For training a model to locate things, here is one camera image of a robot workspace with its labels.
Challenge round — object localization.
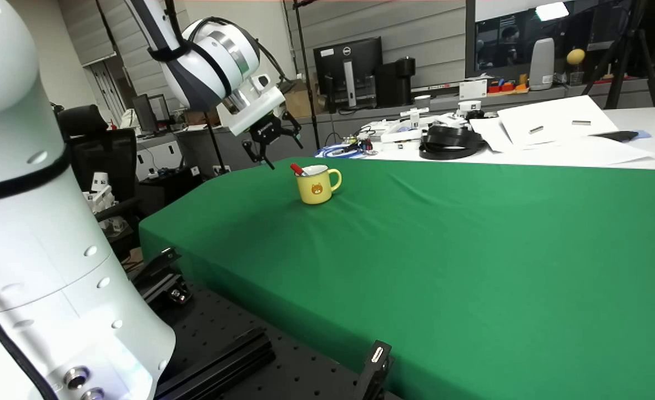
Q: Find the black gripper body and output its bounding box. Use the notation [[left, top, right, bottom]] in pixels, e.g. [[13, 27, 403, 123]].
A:
[[240, 109, 305, 149]]

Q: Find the yellow enamel mug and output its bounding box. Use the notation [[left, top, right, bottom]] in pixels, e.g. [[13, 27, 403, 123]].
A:
[[296, 162, 344, 208]]

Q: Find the black vertical pole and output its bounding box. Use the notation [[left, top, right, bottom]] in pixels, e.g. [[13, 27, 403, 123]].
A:
[[291, 0, 323, 151]]

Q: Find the black computer monitor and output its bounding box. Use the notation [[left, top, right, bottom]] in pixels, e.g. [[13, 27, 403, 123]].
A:
[[314, 37, 385, 114]]

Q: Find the black computer tower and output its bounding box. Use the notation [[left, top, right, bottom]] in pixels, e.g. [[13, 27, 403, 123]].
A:
[[373, 57, 418, 109]]

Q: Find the black office chair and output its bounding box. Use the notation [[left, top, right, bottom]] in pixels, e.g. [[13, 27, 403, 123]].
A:
[[53, 103, 140, 220]]

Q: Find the small white box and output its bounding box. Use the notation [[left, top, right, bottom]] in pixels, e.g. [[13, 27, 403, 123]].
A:
[[456, 77, 492, 103]]

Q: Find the green table cloth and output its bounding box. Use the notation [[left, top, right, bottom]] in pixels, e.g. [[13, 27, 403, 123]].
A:
[[138, 156, 655, 400]]

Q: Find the black table clamp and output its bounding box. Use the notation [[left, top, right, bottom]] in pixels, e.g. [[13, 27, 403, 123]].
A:
[[353, 340, 393, 400]]

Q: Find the white speaker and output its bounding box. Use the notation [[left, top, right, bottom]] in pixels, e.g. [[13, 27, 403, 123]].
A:
[[528, 38, 558, 91]]

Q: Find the large white paper sheet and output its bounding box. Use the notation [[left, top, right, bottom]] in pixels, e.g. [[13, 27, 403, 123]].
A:
[[493, 93, 627, 148]]

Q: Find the yellow ball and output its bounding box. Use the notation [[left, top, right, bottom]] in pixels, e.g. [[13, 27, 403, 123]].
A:
[[564, 48, 588, 69]]

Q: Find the flat black device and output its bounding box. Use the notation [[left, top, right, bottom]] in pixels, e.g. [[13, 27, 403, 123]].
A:
[[594, 130, 641, 144]]

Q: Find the black tripod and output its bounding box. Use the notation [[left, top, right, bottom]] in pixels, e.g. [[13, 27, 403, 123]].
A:
[[583, 0, 655, 112]]

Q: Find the black coiled cable bundle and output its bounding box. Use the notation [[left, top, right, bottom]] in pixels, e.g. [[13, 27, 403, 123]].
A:
[[418, 120, 489, 162]]

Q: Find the black aluminium rail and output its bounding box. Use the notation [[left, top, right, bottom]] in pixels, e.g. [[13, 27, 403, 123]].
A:
[[154, 324, 278, 400]]

